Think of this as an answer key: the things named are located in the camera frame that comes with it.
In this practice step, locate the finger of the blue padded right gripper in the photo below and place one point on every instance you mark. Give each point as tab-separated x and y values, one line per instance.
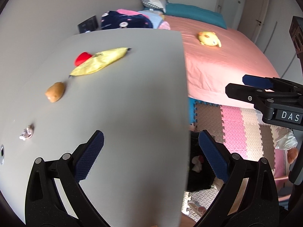
257	82

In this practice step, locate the small crumpled wrapper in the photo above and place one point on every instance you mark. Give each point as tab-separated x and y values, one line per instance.
27	132

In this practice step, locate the pink folded fabric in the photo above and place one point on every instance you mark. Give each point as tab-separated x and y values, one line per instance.
130	12

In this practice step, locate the teal long pillow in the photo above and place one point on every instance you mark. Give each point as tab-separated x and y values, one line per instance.
195	13

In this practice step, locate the navy blue plush blanket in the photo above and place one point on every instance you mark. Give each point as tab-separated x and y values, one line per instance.
115	20

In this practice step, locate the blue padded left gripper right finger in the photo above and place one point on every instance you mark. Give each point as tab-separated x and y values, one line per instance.
217	155

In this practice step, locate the desk cable grommet hole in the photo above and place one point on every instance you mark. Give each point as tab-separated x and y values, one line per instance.
2	154

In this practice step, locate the patterned grey yellow pillow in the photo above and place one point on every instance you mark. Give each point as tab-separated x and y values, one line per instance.
155	4

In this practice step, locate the yellow banana snack wrapper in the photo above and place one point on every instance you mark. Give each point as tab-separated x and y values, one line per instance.
99	61

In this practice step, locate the bed with salmon sheet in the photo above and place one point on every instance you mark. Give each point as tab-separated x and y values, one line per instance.
211	68

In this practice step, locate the red heart toy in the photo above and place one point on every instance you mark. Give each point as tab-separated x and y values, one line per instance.
84	56

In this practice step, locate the colourful foam puzzle floor mat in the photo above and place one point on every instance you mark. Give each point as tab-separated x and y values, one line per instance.
242	131

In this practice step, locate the grey white desk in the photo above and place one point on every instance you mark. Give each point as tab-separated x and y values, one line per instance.
139	102

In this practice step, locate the black lined trash bin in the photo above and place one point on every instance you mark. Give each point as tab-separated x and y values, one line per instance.
200	174

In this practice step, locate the yellow plush duck toy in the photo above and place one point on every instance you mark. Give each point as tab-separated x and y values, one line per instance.
209	39

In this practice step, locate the black wall switch panel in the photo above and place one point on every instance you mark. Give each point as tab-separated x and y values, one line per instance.
88	25

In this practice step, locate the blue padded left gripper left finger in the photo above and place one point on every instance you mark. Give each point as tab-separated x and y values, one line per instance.
86	154

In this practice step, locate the light blue folded blanket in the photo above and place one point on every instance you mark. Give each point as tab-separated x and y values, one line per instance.
154	16

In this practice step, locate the pink white folded clothes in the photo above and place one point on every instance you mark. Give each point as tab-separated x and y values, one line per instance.
164	26

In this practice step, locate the wardrobe door with handle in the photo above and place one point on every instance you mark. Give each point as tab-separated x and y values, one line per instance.
253	17

